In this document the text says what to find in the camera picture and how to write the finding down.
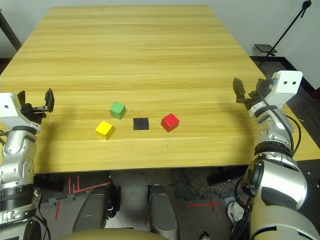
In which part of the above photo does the olive robot torso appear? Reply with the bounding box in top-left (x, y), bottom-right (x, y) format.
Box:
top-left (53, 227), bottom-right (166, 240)

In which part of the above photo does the black table base bar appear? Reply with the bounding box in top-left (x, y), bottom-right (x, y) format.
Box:
top-left (206, 165), bottom-right (251, 186)
top-left (33, 173), bottom-right (64, 193)

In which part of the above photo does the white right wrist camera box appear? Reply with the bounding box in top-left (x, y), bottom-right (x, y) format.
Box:
top-left (249, 70), bottom-right (304, 118)

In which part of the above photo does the red wooden block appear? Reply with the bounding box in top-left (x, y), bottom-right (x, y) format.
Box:
top-left (160, 113), bottom-right (180, 133)

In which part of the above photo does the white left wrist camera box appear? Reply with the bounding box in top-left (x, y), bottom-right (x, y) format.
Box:
top-left (0, 92), bottom-right (41, 132)

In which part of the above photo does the dark slanted table leg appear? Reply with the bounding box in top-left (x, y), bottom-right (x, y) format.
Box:
top-left (0, 8), bottom-right (23, 51)

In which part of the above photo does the grey robot left leg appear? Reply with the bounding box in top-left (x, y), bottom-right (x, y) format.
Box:
top-left (72, 183), bottom-right (118, 233)

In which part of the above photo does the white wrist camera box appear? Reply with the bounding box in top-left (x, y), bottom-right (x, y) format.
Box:
top-left (0, 92), bottom-right (41, 132)
top-left (249, 70), bottom-right (304, 118)

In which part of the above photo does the black tripod stand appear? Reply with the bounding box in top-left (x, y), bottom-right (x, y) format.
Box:
top-left (258, 0), bottom-right (313, 67)

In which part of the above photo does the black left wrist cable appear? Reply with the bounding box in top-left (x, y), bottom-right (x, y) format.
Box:
top-left (0, 129), bottom-right (13, 145)

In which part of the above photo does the yellow wooden block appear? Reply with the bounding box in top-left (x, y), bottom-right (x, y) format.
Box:
top-left (94, 120), bottom-right (115, 141)

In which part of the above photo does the short red tape strip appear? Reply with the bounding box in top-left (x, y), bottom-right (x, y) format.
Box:
top-left (54, 201), bottom-right (62, 221)

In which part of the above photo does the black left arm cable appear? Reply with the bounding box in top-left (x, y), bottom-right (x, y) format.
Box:
top-left (32, 213), bottom-right (52, 240)

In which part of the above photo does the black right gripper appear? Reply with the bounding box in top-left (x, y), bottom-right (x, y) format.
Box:
top-left (232, 77), bottom-right (274, 111)

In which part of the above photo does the green wooden block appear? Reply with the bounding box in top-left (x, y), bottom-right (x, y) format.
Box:
top-left (109, 101), bottom-right (126, 120)

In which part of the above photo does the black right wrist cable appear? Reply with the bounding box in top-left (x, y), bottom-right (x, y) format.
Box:
top-left (257, 83), bottom-right (302, 158)

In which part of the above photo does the grey robot leg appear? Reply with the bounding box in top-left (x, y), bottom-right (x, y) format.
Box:
top-left (148, 183), bottom-right (181, 240)
top-left (72, 183), bottom-right (118, 233)

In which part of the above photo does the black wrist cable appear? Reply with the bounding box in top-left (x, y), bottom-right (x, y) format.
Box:
top-left (257, 83), bottom-right (302, 158)
top-left (0, 129), bottom-right (13, 145)

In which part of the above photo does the dark speckled floor mat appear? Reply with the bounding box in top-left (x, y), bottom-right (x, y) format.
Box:
top-left (172, 168), bottom-right (221, 201)

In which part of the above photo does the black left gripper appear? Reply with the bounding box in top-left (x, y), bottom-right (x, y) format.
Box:
top-left (16, 88), bottom-right (55, 126)

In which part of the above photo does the black square marker patch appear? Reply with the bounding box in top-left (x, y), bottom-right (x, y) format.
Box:
top-left (132, 117), bottom-right (150, 131)

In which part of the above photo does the black cable bundle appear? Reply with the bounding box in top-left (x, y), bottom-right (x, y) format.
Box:
top-left (233, 174), bottom-right (254, 240)

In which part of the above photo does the black tray on stand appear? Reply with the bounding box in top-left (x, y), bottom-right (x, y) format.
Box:
top-left (254, 43), bottom-right (278, 54)

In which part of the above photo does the grey robot right leg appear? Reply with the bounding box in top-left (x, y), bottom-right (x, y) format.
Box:
top-left (148, 183), bottom-right (181, 240)

